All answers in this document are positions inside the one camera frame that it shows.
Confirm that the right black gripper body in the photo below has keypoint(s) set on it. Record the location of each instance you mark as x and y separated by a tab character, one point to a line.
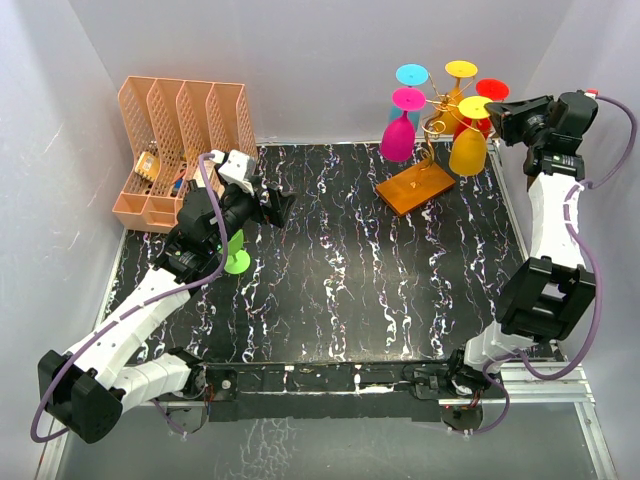
538	136

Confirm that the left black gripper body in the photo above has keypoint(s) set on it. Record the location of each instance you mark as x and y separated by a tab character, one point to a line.
239	208

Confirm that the green wine glass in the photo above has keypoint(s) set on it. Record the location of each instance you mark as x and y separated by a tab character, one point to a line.
238	259

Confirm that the yellow-orange wine glass front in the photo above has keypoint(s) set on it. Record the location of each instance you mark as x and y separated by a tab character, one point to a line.
468	154

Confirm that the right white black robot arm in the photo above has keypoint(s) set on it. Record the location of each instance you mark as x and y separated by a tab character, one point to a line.
547	296

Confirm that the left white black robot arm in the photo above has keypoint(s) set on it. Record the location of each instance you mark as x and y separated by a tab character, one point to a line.
88	387

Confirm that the red wine glass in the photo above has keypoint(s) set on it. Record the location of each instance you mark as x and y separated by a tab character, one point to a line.
496	91

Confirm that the orange wine glass rear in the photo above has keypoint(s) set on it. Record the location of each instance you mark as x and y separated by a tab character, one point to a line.
463	72

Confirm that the cyan wine glass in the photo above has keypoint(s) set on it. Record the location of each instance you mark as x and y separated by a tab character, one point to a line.
409	75

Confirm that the magenta wine glass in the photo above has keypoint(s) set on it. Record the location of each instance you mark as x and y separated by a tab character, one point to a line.
399	137

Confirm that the yellow tag in organizer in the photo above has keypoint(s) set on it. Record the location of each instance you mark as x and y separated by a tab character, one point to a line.
148	166

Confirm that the peach plastic file organizer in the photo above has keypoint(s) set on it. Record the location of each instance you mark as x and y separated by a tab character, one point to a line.
176	120

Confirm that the black front base bar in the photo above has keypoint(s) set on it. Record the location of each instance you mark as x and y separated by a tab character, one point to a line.
335	390

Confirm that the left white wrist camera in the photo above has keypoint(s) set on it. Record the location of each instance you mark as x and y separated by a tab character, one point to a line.
229	168

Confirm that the gold wire glass rack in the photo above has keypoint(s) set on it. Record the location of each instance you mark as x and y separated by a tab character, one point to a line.
430	176

